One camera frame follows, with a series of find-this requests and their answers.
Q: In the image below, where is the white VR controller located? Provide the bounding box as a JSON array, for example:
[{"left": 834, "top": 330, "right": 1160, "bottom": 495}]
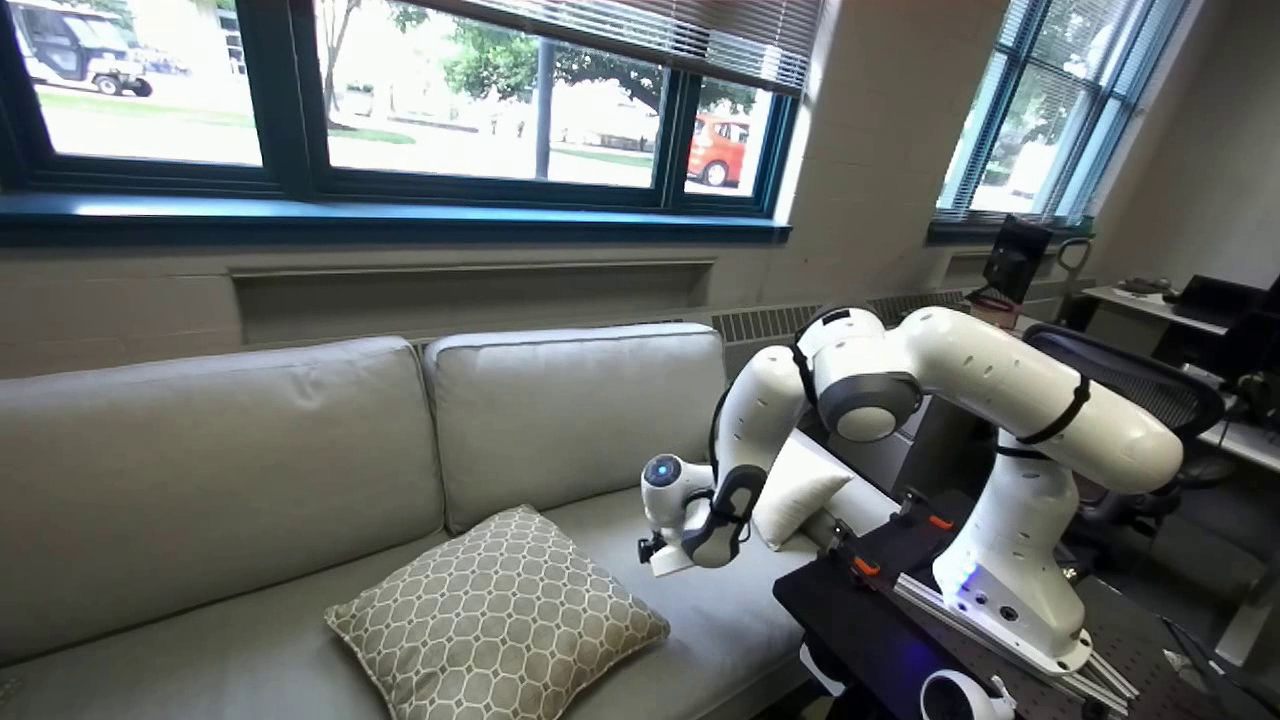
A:
[{"left": 916, "top": 669, "right": 1015, "bottom": 720}]

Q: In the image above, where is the beige geometric patterned pillow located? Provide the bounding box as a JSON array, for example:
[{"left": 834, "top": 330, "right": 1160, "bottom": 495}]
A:
[{"left": 325, "top": 503, "right": 668, "bottom": 720}]

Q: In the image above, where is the black monitor on sill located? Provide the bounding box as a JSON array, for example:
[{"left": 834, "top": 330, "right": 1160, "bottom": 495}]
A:
[{"left": 982, "top": 215, "right": 1052, "bottom": 299}]

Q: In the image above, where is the light grey fabric sofa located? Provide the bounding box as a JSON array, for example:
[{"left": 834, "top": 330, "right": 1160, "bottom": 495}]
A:
[{"left": 0, "top": 323, "right": 820, "bottom": 720}]

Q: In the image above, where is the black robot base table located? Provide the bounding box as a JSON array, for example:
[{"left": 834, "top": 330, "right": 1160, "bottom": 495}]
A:
[{"left": 771, "top": 513, "right": 1280, "bottom": 720}]

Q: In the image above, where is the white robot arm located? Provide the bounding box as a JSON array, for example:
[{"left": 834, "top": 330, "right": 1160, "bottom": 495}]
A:
[{"left": 640, "top": 302, "right": 1184, "bottom": 673}]

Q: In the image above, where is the large blue framed window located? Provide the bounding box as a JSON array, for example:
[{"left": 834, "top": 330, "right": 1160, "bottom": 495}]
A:
[{"left": 0, "top": 0, "right": 840, "bottom": 230}]

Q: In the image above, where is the wall radiator grille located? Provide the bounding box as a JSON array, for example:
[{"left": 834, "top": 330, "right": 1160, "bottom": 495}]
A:
[{"left": 706, "top": 302, "right": 833, "bottom": 349}]

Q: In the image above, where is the black orange clamp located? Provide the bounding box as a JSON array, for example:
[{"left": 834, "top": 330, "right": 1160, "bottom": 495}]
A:
[{"left": 834, "top": 524, "right": 883, "bottom": 578}]

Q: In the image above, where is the side blue framed window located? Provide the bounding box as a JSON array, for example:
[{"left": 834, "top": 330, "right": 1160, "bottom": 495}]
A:
[{"left": 926, "top": 0, "right": 1198, "bottom": 242}]

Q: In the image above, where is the black office chair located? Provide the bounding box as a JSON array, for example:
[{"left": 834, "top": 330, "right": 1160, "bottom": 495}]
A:
[{"left": 1018, "top": 321, "right": 1230, "bottom": 562}]

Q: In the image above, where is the cream ribbed small pillow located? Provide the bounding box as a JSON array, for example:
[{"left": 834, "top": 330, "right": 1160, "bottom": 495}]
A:
[{"left": 753, "top": 430, "right": 851, "bottom": 549}]

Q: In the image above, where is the white desk with clutter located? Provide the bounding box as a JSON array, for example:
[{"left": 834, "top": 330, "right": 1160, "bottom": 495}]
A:
[{"left": 1081, "top": 275, "right": 1280, "bottom": 473}]

